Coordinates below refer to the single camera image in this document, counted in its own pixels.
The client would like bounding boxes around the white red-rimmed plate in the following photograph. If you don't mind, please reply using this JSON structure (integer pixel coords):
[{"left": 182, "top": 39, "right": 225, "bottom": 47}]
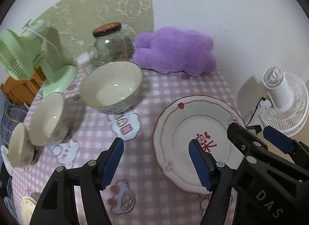
[{"left": 153, "top": 95, "right": 244, "bottom": 195}]

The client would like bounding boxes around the large blue floral bowl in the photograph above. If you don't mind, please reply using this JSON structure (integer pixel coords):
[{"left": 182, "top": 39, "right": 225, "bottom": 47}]
[{"left": 8, "top": 123, "right": 36, "bottom": 167}]

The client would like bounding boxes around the medium blue floral bowl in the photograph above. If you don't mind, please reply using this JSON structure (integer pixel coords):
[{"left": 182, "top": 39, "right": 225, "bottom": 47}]
[{"left": 28, "top": 93, "right": 70, "bottom": 147}]

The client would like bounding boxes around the small blue floral bowl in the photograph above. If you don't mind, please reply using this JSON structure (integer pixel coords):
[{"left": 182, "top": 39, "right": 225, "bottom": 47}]
[{"left": 80, "top": 61, "right": 143, "bottom": 115}]

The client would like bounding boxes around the white standing fan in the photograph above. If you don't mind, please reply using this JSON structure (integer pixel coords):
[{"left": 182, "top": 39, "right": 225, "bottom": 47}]
[{"left": 259, "top": 67, "right": 308, "bottom": 137}]

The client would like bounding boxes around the large yellow floral plate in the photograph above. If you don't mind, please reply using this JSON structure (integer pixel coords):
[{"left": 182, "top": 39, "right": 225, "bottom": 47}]
[{"left": 20, "top": 196, "right": 37, "bottom": 225}]

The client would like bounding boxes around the pink checkered tablecloth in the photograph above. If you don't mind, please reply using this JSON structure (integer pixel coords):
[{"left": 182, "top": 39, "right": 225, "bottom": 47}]
[{"left": 12, "top": 71, "right": 241, "bottom": 224}]

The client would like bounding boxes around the blue plaid bedding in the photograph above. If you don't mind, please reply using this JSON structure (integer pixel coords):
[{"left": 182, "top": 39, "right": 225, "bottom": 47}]
[{"left": 1, "top": 92, "right": 29, "bottom": 148}]

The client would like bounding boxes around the purple plush toy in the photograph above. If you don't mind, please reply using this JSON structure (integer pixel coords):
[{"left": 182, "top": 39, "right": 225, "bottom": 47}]
[{"left": 132, "top": 27, "right": 217, "bottom": 77}]

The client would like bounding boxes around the green desk fan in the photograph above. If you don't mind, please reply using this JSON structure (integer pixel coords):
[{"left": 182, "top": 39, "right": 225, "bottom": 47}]
[{"left": 1, "top": 20, "right": 77, "bottom": 98}]

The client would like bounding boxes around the glass jar black lid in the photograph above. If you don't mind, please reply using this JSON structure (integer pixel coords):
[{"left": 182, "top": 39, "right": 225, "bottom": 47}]
[{"left": 92, "top": 22, "right": 136, "bottom": 64}]

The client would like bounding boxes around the wooden bed frame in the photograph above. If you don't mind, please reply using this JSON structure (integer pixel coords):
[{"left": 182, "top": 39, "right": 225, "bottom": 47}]
[{"left": 1, "top": 68, "right": 46, "bottom": 105}]

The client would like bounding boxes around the green patterned wall cloth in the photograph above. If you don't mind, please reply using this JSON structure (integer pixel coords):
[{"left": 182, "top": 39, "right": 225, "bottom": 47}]
[{"left": 38, "top": 0, "right": 154, "bottom": 57}]

